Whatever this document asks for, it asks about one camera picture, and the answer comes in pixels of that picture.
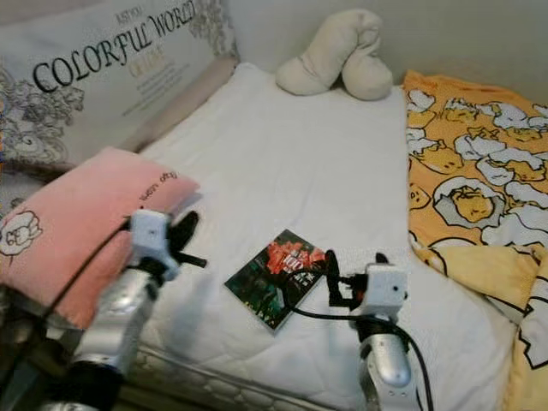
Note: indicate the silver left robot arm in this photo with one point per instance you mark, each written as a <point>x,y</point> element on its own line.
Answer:
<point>116,325</point>

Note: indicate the patterned white headboard cover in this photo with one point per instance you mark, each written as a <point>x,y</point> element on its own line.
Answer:
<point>94,86</point>

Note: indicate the beige folded pillow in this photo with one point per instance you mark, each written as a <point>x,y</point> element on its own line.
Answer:
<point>334,60</point>

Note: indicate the dark red-green book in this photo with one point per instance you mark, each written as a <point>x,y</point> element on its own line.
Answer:
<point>274,282</point>

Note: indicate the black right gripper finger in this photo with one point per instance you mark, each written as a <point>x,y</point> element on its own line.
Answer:
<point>332,271</point>
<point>380,259</point>

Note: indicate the white quilted mattress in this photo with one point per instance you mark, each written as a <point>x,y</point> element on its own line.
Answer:
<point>308,163</point>

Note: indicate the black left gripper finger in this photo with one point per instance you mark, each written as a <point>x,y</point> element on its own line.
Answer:
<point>183,231</point>

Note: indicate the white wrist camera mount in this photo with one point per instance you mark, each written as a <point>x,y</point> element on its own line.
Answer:
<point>385,291</point>
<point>148,240</point>

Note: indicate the orange duck print blanket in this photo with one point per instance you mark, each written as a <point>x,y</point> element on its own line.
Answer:
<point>471,180</point>

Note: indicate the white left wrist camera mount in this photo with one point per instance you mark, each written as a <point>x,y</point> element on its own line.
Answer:
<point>148,240</point>

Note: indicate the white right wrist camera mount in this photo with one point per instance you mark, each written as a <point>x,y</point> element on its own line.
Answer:
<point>385,291</point>

